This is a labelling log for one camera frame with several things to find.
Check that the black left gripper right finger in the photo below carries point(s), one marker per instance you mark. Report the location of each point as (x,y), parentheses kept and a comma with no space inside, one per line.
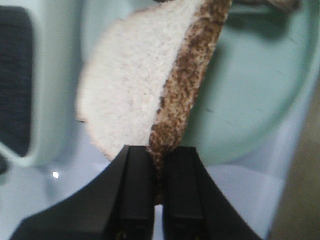
(194,207)

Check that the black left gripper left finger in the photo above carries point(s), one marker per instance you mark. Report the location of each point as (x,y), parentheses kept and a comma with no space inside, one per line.
(116,205)

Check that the white bread slice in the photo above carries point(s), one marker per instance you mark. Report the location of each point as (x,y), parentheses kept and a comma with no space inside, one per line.
(144,77)

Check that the green breakfast maker base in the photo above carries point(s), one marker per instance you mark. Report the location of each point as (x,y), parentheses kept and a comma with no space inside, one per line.
(40,61)

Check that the light green round plate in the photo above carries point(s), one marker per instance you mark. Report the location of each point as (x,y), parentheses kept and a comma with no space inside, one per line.
(265,62)

